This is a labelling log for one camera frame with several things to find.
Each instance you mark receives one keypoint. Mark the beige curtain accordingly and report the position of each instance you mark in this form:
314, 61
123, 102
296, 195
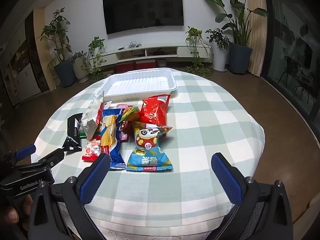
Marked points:
258, 37

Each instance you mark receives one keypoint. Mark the white grey snack pouch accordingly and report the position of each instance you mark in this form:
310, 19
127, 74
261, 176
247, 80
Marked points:
91, 119

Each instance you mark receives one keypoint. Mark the left tree plant dark pot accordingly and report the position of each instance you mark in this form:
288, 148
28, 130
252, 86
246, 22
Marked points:
60, 65

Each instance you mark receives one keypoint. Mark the orange green snack bag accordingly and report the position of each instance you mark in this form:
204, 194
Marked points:
130, 114

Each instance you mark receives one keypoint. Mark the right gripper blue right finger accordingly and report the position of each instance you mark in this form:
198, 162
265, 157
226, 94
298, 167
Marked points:
230, 178

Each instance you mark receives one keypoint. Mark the wall mounted black television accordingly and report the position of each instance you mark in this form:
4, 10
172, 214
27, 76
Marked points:
123, 15

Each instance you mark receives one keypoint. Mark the checkered green white tablecloth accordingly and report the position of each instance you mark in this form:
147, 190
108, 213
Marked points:
187, 202

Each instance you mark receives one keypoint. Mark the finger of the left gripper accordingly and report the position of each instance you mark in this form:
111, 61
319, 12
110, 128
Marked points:
50, 160
25, 152

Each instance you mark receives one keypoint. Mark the pink snack packet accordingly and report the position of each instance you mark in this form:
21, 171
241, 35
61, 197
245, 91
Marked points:
123, 136

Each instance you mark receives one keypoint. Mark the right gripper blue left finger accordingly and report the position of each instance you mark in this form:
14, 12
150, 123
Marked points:
91, 178

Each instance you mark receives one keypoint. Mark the green white small packet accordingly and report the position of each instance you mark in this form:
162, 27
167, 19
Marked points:
81, 133

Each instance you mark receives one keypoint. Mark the small plant white pot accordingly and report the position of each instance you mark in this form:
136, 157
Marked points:
220, 44

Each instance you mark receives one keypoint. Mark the wooden cabinet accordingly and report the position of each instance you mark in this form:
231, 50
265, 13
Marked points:
24, 64

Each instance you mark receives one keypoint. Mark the blue panda snack bag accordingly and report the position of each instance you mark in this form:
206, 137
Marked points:
148, 155

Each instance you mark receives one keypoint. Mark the blue yellow snack packet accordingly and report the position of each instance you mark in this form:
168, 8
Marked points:
110, 137

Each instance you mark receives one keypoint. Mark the tall plant dark pot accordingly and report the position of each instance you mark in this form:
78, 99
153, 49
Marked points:
238, 22

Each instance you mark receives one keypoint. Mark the trailing vine plant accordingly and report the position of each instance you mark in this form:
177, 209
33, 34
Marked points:
201, 51

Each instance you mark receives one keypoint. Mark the black snack bar packet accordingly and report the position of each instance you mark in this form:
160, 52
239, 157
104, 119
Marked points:
72, 142

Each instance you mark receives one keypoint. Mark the white tv console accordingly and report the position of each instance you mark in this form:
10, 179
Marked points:
172, 51

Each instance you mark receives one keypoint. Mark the large red chip bag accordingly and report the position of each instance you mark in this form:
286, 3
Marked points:
154, 110

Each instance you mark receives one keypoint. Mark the person's left hand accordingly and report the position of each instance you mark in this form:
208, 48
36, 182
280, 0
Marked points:
9, 215

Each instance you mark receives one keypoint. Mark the left plant white pot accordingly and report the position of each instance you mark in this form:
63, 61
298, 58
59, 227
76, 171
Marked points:
87, 65

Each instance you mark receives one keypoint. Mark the white plastic tray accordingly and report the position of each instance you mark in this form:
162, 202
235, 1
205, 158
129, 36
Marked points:
137, 84

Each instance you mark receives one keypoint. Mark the red storage box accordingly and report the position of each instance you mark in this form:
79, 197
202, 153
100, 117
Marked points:
146, 64
124, 67

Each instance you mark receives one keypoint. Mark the red strawberry candy packet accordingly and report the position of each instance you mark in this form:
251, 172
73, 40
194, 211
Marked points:
91, 151

